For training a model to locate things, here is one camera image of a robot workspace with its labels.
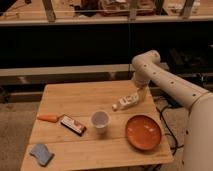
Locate black cable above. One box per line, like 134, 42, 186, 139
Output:
153, 95, 185, 157

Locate long metal shelf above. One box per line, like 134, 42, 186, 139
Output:
0, 62, 170, 86

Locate wooden table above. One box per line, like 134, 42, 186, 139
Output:
21, 80, 173, 171

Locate dark candy bar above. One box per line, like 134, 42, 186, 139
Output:
60, 115, 86, 136

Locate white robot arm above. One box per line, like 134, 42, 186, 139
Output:
132, 50, 213, 171

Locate white paper cup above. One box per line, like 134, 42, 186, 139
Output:
91, 111, 109, 134

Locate white plastic bottle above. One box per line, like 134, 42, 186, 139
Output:
112, 93, 139, 111

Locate orange ceramic bowl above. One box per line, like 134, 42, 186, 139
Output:
125, 115, 162, 150

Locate orange carrot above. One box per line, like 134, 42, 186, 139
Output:
37, 115, 63, 123

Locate blue sponge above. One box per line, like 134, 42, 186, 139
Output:
30, 143, 54, 167

